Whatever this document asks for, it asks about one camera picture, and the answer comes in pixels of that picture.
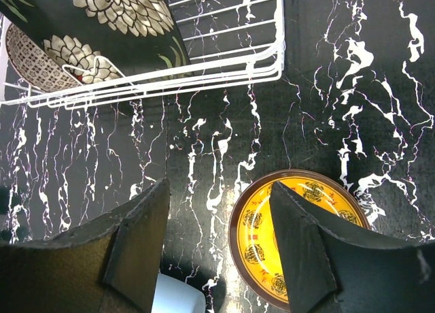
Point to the white wire dish rack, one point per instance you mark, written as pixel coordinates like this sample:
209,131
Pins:
229,43

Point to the black marble pattern mat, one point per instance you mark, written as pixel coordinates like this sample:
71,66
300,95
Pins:
355,103

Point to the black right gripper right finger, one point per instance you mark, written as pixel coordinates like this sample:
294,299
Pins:
332,265

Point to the light blue plastic cup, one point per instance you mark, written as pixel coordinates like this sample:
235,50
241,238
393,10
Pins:
172,295

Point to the black floral square plate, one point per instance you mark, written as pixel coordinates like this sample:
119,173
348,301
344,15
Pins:
101,40

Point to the beige patterned bowl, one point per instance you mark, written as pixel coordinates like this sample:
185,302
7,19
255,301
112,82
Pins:
33,65

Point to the yellow patterned plate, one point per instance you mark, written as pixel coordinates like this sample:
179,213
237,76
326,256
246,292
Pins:
251,234

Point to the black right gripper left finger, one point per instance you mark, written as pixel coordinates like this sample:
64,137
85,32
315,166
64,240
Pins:
109,264

